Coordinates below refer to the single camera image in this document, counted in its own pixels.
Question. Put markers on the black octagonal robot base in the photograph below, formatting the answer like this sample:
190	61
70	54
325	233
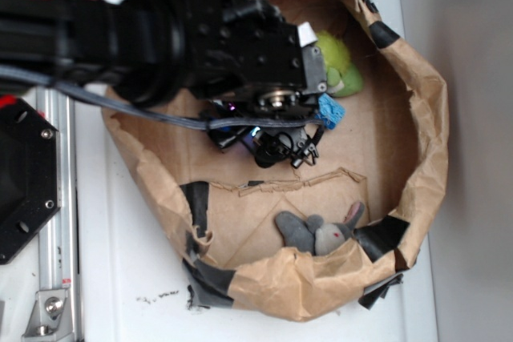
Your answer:
29	176

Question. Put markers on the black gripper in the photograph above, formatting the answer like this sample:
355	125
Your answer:
245	53

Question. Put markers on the metal corner bracket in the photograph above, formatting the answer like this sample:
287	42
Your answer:
51	317

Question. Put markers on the grey plush bunny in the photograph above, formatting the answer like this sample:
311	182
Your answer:
314	235

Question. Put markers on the brown paper bag tray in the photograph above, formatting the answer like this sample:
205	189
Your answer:
390	152

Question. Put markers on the aluminium extrusion rail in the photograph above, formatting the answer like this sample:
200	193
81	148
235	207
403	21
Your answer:
58	240

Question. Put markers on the green plush toy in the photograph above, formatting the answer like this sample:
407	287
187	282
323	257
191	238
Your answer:
343	77

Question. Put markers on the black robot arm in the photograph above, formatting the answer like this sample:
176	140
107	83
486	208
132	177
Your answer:
139	47

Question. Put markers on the white plastic board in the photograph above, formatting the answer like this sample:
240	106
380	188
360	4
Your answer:
134	288

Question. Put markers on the blue knitted block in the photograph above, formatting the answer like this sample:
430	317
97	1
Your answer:
330	112

